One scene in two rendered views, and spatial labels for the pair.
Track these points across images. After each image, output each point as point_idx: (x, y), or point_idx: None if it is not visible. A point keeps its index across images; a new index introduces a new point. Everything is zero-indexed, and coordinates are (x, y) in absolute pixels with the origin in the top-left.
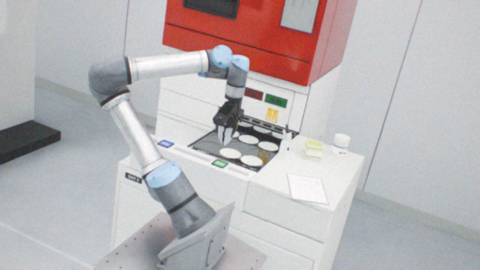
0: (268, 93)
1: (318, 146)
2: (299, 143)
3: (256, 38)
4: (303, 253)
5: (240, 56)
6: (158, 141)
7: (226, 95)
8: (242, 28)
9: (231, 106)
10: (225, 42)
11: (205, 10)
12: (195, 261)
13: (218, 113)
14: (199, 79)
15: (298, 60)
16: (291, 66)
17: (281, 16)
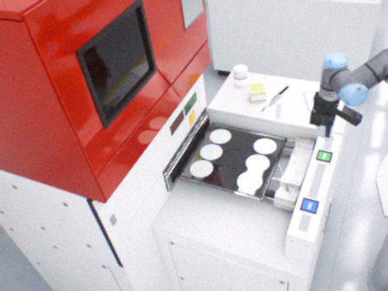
0: (185, 106)
1: (262, 85)
2: (231, 106)
3: (175, 66)
4: (345, 131)
5: (332, 57)
6: (306, 214)
7: (337, 100)
8: (164, 72)
9: (340, 102)
10: (158, 106)
11: (129, 98)
12: None
13: (352, 116)
14: (140, 177)
15: (201, 47)
16: (201, 57)
17: (184, 17)
